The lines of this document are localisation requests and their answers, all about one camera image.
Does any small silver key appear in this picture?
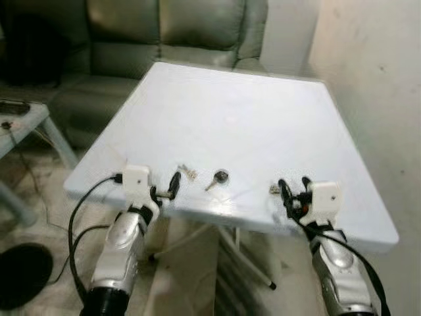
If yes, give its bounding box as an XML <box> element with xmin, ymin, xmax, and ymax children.
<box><xmin>178</xmin><ymin>163</ymin><xmax>198</xmax><ymax>181</ymax></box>

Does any key with black head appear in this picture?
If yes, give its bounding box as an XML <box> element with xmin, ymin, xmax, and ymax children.
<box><xmin>204</xmin><ymin>170</ymin><xmax>230</xmax><ymax>192</ymax></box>

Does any white folding table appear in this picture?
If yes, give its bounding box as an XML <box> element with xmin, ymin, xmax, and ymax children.
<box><xmin>64</xmin><ymin>61</ymin><xmax>400</xmax><ymax>291</ymax></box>

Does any grey-green leather sofa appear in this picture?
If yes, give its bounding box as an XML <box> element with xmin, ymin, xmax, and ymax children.
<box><xmin>0</xmin><ymin>0</ymin><xmax>270</xmax><ymax>149</ymax></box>

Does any small white side table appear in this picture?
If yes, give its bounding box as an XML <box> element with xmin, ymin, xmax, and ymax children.
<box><xmin>0</xmin><ymin>100</ymin><xmax>80</xmax><ymax>228</ymax></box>

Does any round black floor base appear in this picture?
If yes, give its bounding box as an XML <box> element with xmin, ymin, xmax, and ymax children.
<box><xmin>0</xmin><ymin>243</ymin><xmax>54</xmax><ymax>311</ymax></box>

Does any flat black device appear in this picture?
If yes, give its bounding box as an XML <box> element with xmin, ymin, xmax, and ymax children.
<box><xmin>0</xmin><ymin>100</ymin><xmax>32</xmax><ymax>117</ymax></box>

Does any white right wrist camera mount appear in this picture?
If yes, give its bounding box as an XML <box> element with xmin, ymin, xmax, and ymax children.
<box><xmin>307</xmin><ymin>182</ymin><xmax>343</xmax><ymax>225</ymax></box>

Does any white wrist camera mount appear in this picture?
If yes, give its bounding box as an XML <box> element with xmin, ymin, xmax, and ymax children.
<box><xmin>307</xmin><ymin>182</ymin><xmax>343</xmax><ymax>225</ymax></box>
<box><xmin>122</xmin><ymin>165</ymin><xmax>154</xmax><ymax>205</ymax></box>

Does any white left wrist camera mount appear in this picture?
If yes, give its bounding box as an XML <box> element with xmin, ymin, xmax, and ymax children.
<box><xmin>122</xmin><ymin>165</ymin><xmax>154</xmax><ymax>205</ymax></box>

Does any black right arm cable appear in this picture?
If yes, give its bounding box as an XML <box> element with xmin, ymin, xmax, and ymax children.
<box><xmin>283</xmin><ymin>195</ymin><xmax>392</xmax><ymax>316</ymax></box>

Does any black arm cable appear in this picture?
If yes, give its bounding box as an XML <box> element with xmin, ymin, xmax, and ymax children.
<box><xmin>68</xmin><ymin>174</ymin><xmax>126</xmax><ymax>307</ymax></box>
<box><xmin>283</xmin><ymin>195</ymin><xmax>392</xmax><ymax>316</ymax></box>

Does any thin black cable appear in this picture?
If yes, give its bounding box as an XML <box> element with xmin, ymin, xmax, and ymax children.
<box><xmin>51</xmin><ymin>224</ymin><xmax>110</xmax><ymax>285</ymax></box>

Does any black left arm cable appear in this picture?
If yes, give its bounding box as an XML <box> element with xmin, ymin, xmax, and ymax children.
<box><xmin>68</xmin><ymin>174</ymin><xmax>126</xmax><ymax>307</ymax></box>

